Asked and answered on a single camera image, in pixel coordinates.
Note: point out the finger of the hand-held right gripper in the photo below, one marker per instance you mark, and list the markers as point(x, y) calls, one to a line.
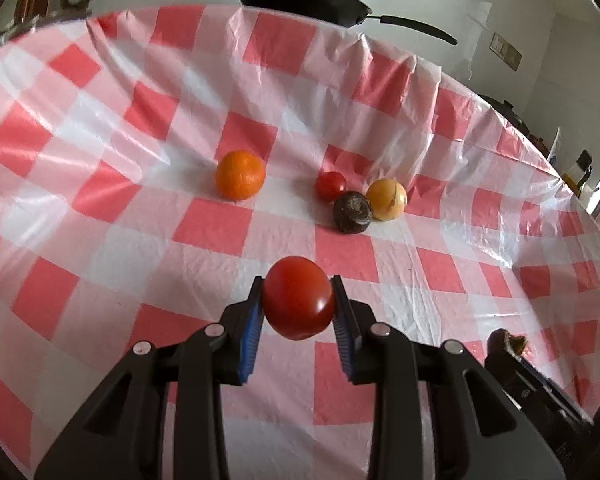
point(535, 390)

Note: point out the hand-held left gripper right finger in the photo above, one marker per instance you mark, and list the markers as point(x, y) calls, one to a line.
point(342, 345)

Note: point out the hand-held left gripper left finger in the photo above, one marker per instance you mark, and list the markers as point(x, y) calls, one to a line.
point(250, 340)

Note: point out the large red tomato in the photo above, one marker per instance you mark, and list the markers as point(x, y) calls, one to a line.
point(297, 297)

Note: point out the yellow round fruit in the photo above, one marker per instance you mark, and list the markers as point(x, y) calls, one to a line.
point(386, 200)

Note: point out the small red tomato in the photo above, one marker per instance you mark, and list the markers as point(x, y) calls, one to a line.
point(330, 186)

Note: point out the orange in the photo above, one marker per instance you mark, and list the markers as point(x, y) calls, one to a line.
point(240, 175)

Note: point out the red white checked plastic tablecloth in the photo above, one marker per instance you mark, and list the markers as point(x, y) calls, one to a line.
point(130, 240)

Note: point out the white carton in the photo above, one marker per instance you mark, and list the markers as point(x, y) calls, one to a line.
point(555, 145)

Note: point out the dark clay pot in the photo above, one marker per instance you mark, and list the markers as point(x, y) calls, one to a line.
point(512, 115)

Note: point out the wall socket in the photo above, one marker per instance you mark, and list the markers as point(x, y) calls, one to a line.
point(506, 51)

